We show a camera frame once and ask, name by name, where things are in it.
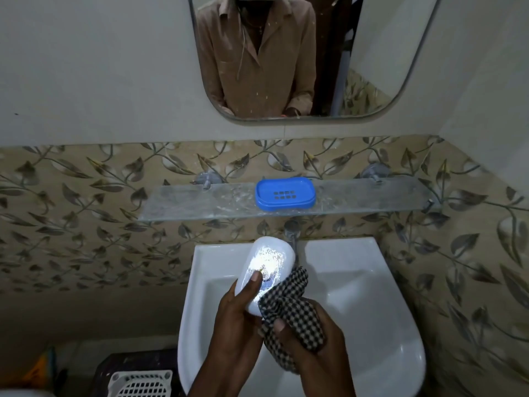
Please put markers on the chrome shelf bracket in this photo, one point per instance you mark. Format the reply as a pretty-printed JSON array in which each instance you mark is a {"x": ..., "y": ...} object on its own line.
[
  {"x": 206, "y": 179},
  {"x": 375, "y": 172}
]

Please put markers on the black white checkered cloth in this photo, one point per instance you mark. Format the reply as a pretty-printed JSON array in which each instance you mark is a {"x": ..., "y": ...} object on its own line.
[{"x": 289, "y": 310}]

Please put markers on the blue soap dish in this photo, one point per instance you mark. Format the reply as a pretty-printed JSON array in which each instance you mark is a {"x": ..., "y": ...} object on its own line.
[{"x": 285, "y": 194}]

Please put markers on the glass wall shelf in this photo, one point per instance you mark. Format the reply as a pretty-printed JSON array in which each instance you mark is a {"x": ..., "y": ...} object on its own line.
[{"x": 206, "y": 200}]

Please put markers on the person's right thumb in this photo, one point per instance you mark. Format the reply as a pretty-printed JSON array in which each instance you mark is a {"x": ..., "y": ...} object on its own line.
[{"x": 285, "y": 332}]

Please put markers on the white ceramic wash basin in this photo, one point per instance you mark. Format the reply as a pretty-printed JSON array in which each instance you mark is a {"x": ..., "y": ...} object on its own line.
[{"x": 363, "y": 310}]

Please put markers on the yellow plastic item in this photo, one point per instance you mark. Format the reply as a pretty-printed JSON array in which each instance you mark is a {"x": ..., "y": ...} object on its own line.
[{"x": 39, "y": 367}]

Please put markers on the person's left forearm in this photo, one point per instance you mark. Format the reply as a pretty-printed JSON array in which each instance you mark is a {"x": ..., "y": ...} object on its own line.
[{"x": 217, "y": 378}]

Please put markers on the white soap dish lid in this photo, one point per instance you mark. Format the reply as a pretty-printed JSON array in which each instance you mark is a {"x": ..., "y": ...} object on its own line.
[{"x": 266, "y": 268}]

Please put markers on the person's left hand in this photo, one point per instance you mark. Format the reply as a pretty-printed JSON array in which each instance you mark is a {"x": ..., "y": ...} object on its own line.
[{"x": 233, "y": 326}]

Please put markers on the person's right hand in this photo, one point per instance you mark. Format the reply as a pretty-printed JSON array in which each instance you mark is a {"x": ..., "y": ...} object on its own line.
[{"x": 308, "y": 347}]

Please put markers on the person's left thumb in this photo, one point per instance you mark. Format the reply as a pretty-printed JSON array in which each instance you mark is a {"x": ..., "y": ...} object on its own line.
[{"x": 253, "y": 287}]

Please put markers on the chrome tap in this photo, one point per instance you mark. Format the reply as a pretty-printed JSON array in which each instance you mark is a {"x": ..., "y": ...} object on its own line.
[{"x": 291, "y": 233}]

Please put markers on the person's right forearm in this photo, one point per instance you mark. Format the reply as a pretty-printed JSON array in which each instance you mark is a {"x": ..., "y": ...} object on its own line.
[{"x": 326, "y": 380}]

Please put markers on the white plastic vented basket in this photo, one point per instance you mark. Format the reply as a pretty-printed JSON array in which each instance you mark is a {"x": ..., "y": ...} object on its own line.
[{"x": 140, "y": 384}]

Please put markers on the wall mirror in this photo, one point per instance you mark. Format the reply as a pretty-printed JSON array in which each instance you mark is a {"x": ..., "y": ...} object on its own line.
[{"x": 289, "y": 57}]

